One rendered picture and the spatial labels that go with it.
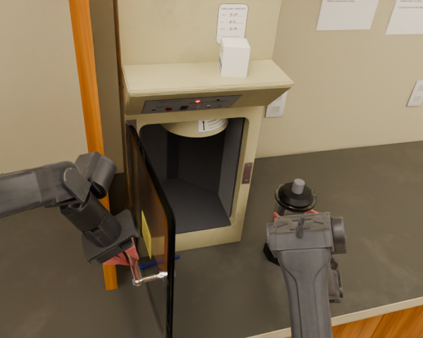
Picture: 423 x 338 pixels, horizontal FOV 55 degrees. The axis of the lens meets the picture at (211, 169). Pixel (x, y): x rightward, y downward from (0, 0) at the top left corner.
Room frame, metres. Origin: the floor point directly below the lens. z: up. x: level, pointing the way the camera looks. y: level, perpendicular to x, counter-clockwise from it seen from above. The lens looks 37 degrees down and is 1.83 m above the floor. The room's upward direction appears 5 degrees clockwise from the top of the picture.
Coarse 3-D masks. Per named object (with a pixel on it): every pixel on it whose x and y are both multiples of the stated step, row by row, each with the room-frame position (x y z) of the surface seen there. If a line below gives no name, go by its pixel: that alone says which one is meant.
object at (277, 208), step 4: (280, 184) 0.85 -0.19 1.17; (276, 188) 0.84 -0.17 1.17; (276, 192) 0.82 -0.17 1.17; (312, 192) 0.83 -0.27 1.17; (276, 196) 0.80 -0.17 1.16; (280, 200) 0.79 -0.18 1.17; (316, 200) 0.80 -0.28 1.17; (276, 204) 0.81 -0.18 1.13; (284, 204) 0.78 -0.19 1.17; (288, 204) 0.78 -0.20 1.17; (312, 204) 0.79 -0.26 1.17; (276, 208) 0.81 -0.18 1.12; (280, 208) 0.79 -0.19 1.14; (284, 208) 0.77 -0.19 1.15; (292, 208) 0.77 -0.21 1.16; (296, 208) 0.76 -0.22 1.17; (300, 208) 0.77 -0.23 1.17; (304, 208) 0.77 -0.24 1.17; (308, 208) 0.77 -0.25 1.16; (276, 212) 0.80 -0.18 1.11; (280, 212) 0.79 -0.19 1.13; (284, 212) 0.78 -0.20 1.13; (288, 212) 0.78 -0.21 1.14; (292, 212) 0.77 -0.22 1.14; (296, 212) 0.76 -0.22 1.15; (300, 212) 0.76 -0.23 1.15; (304, 212) 0.77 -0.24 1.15; (308, 212) 0.79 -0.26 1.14; (272, 220) 0.82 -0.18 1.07; (268, 248) 0.80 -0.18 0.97
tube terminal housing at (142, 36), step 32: (128, 0) 0.75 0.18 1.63; (160, 0) 0.77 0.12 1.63; (192, 0) 0.79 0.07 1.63; (224, 0) 0.81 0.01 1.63; (256, 0) 0.83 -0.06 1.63; (128, 32) 0.75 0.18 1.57; (160, 32) 0.77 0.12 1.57; (192, 32) 0.79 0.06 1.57; (256, 32) 0.84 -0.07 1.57; (128, 64) 0.75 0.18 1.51; (256, 128) 0.85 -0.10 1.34; (128, 192) 0.75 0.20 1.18
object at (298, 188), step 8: (288, 184) 0.84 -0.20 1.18; (296, 184) 0.81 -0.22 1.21; (304, 184) 0.81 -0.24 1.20; (280, 192) 0.81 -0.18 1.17; (288, 192) 0.81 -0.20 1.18; (296, 192) 0.80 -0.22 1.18; (304, 192) 0.81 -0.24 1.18; (288, 200) 0.78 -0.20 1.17; (296, 200) 0.78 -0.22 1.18; (304, 200) 0.78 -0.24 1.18; (312, 200) 0.80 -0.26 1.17
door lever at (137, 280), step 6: (132, 258) 0.52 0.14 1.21; (132, 264) 0.51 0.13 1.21; (132, 270) 0.49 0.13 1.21; (138, 270) 0.50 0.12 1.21; (132, 276) 0.49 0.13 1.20; (138, 276) 0.48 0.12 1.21; (144, 276) 0.48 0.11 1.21; (150, 276) 0.49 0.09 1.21; (156, 276) 0.49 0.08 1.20; (132, 282) 0.48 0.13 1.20; (138, 282) 0.47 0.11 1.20; (144, 282) 0.48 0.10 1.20
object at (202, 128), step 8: (200, 120) 0.83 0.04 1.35; (208, 120) 0.84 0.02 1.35; (216, 120) 0.85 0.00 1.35; (224, 120) 0.88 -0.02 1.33; (168, 128) 0.83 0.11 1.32; (176, 128) 0.82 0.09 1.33; (184, 128) 0.82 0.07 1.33; (192, 128) 0.82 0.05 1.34; (200, 128) 0.82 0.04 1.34; (208, 128) 0.83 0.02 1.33; (216, 128) 0.84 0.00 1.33; (224, 128) 0.86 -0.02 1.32; (192, 136) 0.81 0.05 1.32; (200, 136) 0.81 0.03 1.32
